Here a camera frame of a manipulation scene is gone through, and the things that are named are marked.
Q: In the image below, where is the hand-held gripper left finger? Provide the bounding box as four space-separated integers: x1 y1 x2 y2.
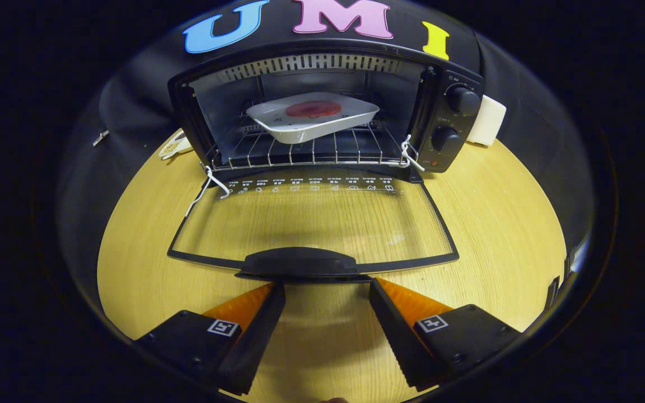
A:
135 282 287 396

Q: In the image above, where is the pink round food slice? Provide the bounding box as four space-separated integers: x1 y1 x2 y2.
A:
286 101 342 119

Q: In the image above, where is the black toaster oven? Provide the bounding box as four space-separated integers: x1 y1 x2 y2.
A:
167 39 485 283

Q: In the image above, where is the small white snack packet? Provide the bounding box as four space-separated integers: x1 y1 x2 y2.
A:
158 129 193 161

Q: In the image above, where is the black backdrop cloth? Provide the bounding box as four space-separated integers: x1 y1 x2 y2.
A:
57 0 595 280

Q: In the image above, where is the white pop-up toaster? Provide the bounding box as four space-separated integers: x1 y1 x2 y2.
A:
466 95 507 147

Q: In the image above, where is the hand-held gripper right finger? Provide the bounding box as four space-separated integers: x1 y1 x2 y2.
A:
368 277 522 392

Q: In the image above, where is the white square plate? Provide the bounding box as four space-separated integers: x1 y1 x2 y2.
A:
246 92 381 145

